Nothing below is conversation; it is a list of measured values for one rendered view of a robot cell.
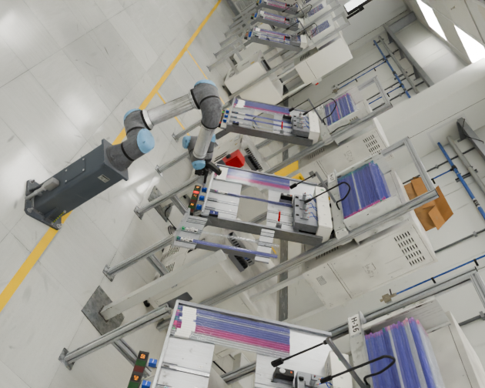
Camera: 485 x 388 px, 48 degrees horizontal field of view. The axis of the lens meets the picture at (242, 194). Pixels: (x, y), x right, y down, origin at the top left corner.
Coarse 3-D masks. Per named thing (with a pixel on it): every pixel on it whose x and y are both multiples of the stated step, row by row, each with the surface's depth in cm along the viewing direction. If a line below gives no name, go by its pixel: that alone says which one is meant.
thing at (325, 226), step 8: (320, 192) 343; (320, 200) 334; (328, 200) 336; (320, 208) 325; (328, 208) 327; (320, 216) 316; (328, 216) 318; (320, 224) 309; (328, 224) 310; (320, 232) 310; (328, 232) 309
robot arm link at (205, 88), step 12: (204, 84) 283; (192, 96) 282; (204, 96) 279; (216, 96) 280; (156, 108) 287; (168, 108) 285; (180, 108) 285; (192, 108) 286; (132, 120) 286; (144, 120) 285; (156, 120) 287
